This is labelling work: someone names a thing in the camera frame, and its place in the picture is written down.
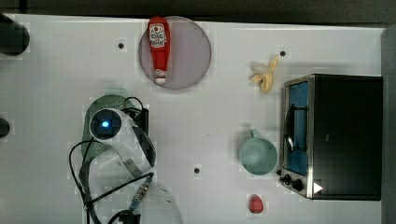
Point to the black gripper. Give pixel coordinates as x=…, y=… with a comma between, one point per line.
x=140, y=117

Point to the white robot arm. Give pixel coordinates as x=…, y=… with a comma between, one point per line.
x=119, y=186

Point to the grey round plate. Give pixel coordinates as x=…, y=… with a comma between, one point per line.
x=190, y=54

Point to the red ketchup bottle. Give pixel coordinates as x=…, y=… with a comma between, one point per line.
x=159, y=44

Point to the light green mug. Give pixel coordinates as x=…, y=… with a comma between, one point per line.
x=257, y=155

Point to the peeled banana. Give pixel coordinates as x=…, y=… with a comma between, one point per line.
x=264, y=74

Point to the black round object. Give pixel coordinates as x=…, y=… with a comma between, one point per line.
x=4, y=128

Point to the red strawberry toy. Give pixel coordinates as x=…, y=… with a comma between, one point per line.
x=255, y=205

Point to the black cylindrical cup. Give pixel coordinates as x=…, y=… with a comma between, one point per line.
x=14, y=37

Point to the black toaster oven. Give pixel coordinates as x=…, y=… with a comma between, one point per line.
x=332, y=136

